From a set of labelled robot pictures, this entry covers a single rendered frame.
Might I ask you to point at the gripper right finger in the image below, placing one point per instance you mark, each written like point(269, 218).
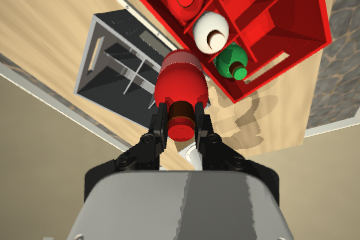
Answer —
point(215, 154)

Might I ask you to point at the white bottle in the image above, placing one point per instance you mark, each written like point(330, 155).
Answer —
point(207, 32)

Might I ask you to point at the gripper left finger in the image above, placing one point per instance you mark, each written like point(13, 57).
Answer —
point(146, 153)

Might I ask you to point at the grey divided crate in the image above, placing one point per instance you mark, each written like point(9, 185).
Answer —
point(115, 63)

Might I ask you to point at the green bottle with dark red label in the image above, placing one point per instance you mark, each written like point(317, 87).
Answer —
point(232, 62)

